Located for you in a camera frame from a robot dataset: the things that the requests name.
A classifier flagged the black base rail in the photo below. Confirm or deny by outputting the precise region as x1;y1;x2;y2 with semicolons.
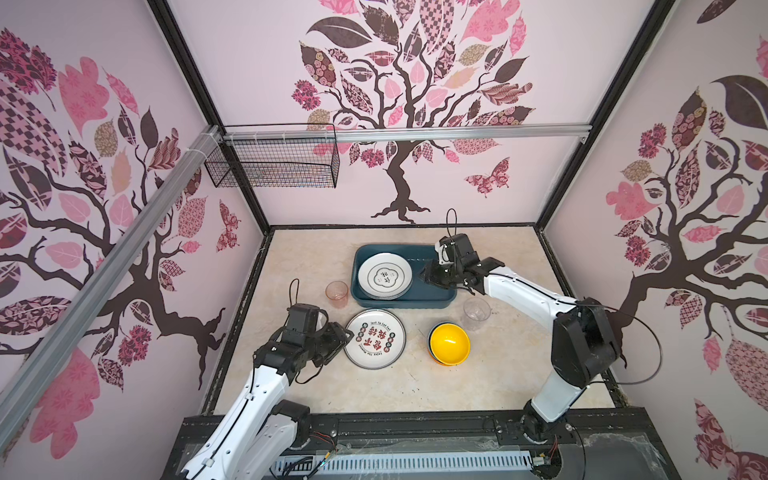
161;407;679;480

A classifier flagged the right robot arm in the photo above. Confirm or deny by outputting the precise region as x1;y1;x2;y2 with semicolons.
422;244;621;444

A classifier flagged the aluminium rail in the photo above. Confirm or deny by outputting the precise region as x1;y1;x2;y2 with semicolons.
1;125;221;447
224;124;592;143

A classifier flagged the teal plastic bin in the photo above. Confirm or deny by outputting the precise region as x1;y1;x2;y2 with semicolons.
350;244;456;309

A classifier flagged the white plate clover motif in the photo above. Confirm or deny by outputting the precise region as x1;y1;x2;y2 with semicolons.
357;253;413;300

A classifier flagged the black wire basket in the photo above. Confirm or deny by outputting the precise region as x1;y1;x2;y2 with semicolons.
204;122;341;189

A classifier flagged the clear cup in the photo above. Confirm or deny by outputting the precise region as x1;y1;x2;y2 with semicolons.
461;297;492;331

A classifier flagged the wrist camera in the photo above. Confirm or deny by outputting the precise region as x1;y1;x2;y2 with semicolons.
281;303;328;350
436;234;479;265

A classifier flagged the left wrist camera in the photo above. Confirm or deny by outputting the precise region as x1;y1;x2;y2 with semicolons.
281;303;328;350

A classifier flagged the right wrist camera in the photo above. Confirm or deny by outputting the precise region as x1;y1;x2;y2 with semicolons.
436;234;479;265

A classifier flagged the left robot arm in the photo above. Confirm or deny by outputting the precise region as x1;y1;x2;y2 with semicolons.
180;322;353;479

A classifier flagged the blue bowl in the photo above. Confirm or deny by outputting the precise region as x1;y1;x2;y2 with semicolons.
427;323;472;367

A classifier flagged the pink plastic cup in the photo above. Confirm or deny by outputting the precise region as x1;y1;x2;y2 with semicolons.
325;281;349;309

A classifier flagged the white slotted cable duct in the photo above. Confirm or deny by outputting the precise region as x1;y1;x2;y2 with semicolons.
267;451;534;479

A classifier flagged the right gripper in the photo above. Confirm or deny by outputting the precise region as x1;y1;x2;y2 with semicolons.
415;260;461;288

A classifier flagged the aluminium rail back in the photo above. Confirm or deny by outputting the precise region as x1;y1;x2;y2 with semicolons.
224;124;592;143

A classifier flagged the aluminium rail left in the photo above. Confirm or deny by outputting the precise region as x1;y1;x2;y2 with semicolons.
1;125;221;447

